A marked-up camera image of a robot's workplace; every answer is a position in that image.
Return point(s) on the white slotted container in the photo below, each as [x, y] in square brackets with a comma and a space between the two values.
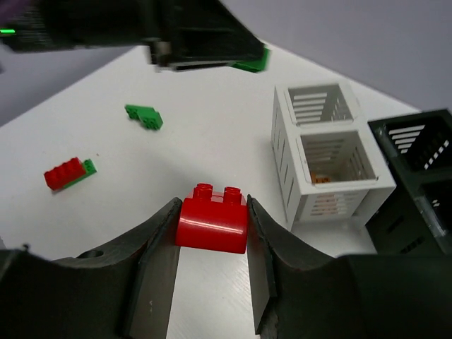
[330, 168]

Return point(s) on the black slotted container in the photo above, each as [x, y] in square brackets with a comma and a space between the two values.
[416, 217]

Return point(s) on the red curved lego brick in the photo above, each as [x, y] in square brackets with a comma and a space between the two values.
[214, 220]

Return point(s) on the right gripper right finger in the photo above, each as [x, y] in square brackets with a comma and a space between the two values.
[298, 291]

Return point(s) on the red green stacked lego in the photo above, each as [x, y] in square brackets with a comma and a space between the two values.
[69, 173]

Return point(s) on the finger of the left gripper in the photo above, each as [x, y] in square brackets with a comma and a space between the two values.
[190, 35]

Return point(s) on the green square lego brick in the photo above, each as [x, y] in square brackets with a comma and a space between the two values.
[147, 116]

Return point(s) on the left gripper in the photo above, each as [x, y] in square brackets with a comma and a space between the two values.
[44, 26]

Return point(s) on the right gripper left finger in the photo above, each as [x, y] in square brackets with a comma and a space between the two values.
[121, 289]

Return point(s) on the green long lego piece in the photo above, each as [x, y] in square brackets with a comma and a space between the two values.
[255, 66]

